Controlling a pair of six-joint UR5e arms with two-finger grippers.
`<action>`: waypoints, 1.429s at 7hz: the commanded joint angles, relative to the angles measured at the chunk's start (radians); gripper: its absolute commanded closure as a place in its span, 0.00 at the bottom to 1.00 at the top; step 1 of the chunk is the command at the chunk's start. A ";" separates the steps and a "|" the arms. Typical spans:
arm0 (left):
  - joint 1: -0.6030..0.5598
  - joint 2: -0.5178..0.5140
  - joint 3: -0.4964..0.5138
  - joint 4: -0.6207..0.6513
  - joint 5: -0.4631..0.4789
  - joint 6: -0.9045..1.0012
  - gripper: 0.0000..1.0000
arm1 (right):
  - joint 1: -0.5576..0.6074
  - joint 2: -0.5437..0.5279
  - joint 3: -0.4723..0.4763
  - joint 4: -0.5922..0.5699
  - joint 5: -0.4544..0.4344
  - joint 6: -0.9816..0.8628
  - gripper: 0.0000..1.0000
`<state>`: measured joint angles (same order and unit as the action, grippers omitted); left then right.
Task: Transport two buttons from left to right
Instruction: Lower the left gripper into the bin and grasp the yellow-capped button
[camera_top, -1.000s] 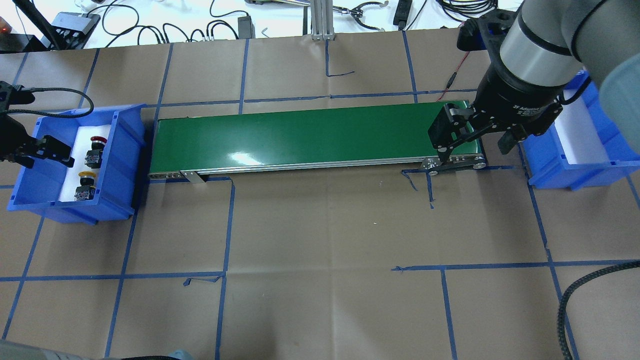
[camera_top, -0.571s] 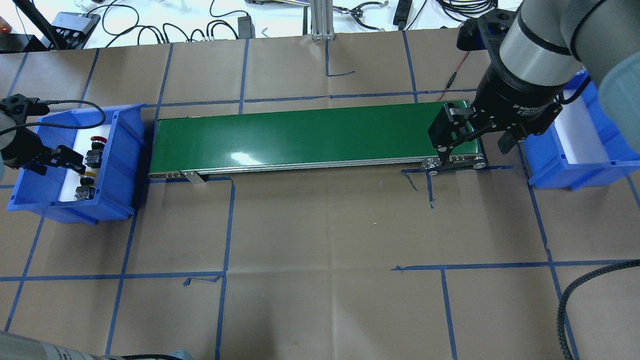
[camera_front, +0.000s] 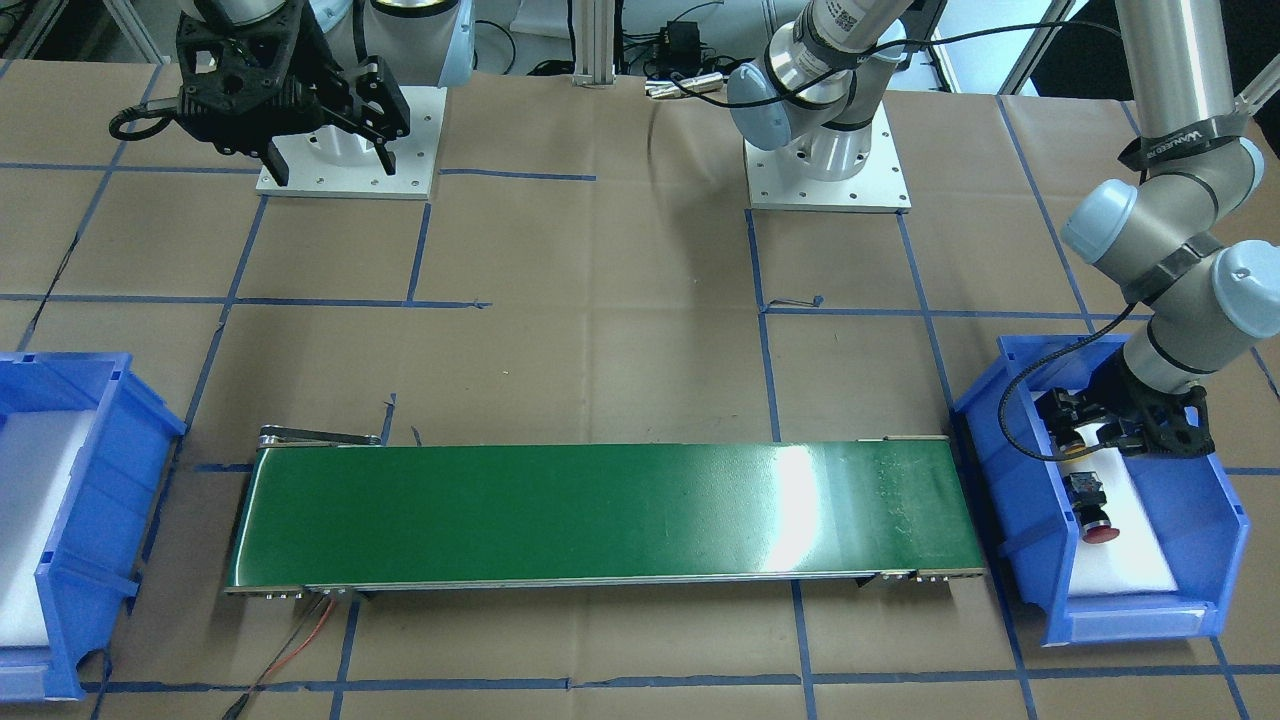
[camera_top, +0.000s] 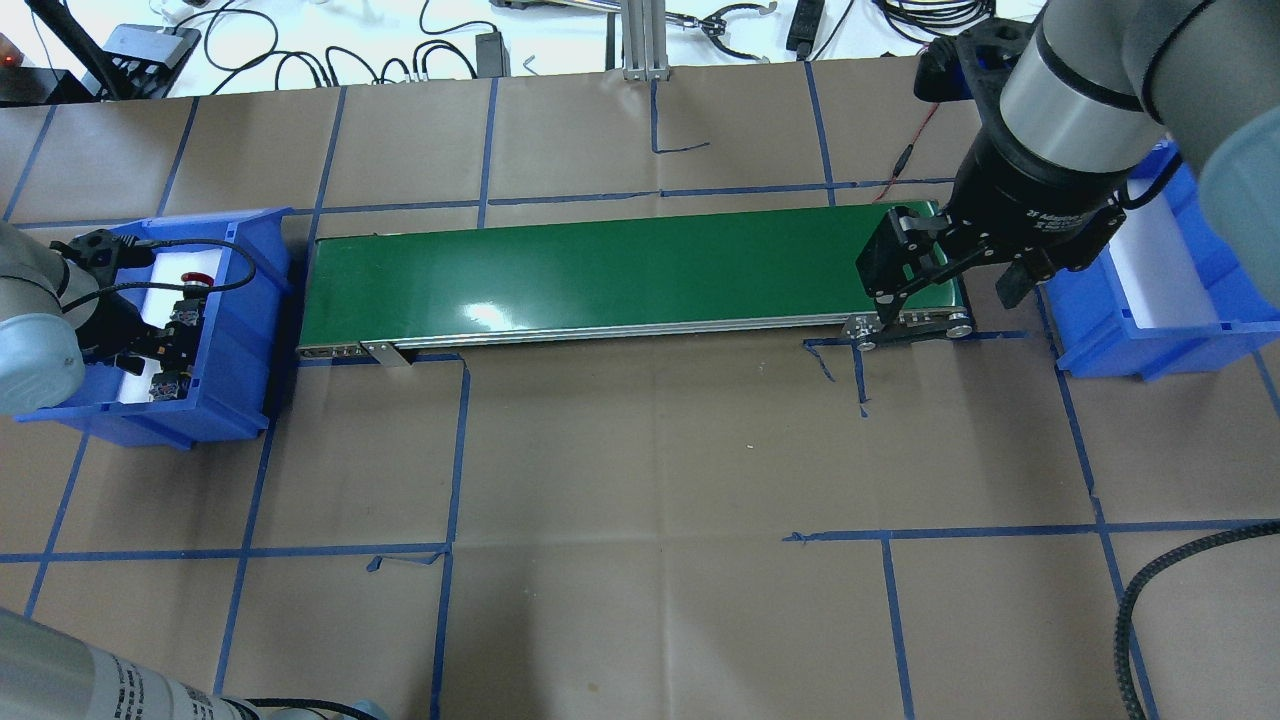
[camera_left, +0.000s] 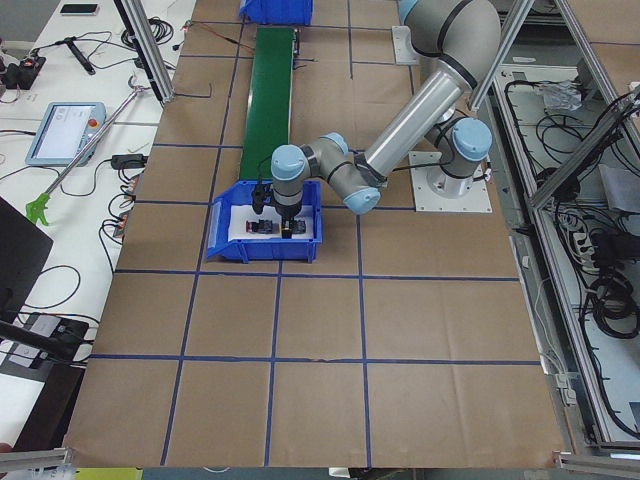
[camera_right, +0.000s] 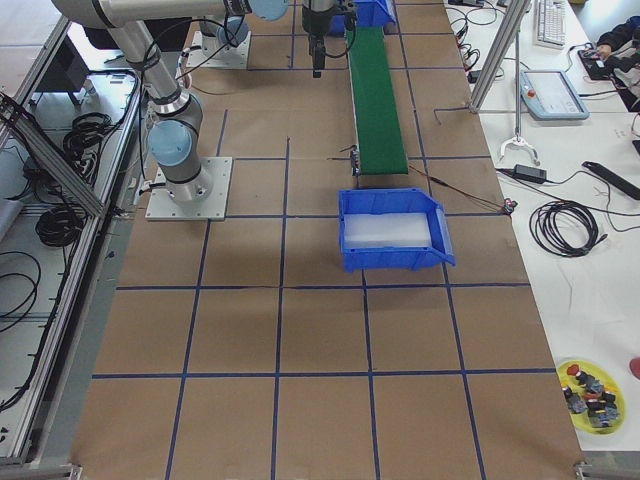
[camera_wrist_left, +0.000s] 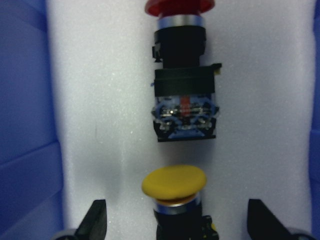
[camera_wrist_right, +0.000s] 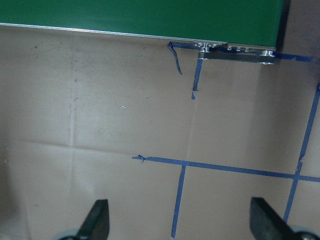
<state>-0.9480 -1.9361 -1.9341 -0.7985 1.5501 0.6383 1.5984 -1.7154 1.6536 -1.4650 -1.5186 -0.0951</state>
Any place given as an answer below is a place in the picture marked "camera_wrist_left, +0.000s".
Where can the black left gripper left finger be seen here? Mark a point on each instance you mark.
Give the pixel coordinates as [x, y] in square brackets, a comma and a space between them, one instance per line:
[94, 224]

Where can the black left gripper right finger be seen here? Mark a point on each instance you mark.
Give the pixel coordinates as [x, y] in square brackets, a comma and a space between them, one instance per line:
[262, 224]

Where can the yellow mushroom push button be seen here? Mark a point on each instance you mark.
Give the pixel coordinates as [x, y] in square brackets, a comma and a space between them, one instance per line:
[178, 210]

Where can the red mushroom push button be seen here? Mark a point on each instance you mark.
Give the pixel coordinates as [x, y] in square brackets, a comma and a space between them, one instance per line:
[184, 90]

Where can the blue left storage bin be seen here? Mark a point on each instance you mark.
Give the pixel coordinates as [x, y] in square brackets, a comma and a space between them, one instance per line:
[31, 167]

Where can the white foam pad left bin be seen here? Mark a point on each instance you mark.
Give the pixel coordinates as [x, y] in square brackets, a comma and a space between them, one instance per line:
[251, 136]

